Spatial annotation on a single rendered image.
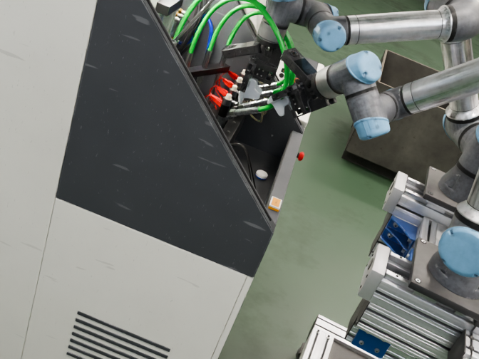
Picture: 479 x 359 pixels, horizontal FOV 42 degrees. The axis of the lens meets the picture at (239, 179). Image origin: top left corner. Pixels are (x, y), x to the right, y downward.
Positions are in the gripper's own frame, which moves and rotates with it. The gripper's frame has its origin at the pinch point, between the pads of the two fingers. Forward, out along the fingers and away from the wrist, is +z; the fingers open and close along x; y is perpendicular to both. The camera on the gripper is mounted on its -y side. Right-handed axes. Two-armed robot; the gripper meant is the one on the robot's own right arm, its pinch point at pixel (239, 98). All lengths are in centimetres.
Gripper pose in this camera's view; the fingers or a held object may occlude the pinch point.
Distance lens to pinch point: 183.5
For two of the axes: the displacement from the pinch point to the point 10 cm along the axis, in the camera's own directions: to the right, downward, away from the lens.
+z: -3.2, 8.1, 4.9
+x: 2.1, -4.5, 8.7
